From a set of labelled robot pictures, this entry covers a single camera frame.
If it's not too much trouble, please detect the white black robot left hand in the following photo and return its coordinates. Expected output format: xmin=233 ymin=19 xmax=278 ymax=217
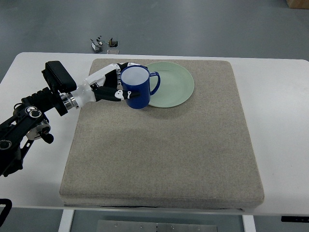
xmin=60 ymin=62 xmax=140 ymax=110

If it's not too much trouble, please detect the blue mug white inside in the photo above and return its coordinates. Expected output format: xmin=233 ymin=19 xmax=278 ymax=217
xmin=120 ymin=65 xmax=161 ymax=109

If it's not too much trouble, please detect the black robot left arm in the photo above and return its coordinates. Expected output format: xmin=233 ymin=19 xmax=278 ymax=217
xmin=0 ymin=61 xmax=77 ymax=177

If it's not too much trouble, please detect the pale green plate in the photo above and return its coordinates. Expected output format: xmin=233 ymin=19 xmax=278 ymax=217
xmin=146 ymin=61 xmax=195 ymax=108

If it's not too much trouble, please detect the small clear floor piece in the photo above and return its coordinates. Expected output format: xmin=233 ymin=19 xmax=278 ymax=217
xmin=107 ymin=49 xmax=119 ymax=55

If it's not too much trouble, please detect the small white black floor device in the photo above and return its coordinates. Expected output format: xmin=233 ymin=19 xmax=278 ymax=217
xmin=90 ymin=36 xmax=103 ymax=53

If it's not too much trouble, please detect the small dark floor gadget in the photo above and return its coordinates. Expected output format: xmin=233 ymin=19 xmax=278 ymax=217
xmin=108 ymin=38 xmax=118 ymax=47

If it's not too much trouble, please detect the beige fabric cushion mat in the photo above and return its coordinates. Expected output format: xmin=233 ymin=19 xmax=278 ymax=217
xmin=59 ymin=60 xmax=264 ymax=209

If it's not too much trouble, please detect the cardboard box corner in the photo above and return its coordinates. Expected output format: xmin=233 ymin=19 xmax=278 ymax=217
xmin=286 ymin=0 xmax=309 ymax=9

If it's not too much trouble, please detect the black table control panel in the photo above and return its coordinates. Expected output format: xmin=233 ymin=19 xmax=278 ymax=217
xmin=281 ymin=216 xmax=309 ymax=223

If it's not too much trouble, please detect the white table leg frame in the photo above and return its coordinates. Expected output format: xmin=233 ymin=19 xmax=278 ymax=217
xmin=58 ymin=209 xmax=74 ymax=232

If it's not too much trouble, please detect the black cable loop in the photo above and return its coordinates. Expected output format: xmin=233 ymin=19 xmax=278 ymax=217
xmin=0 ymin=198 xmax=13 ymax=228

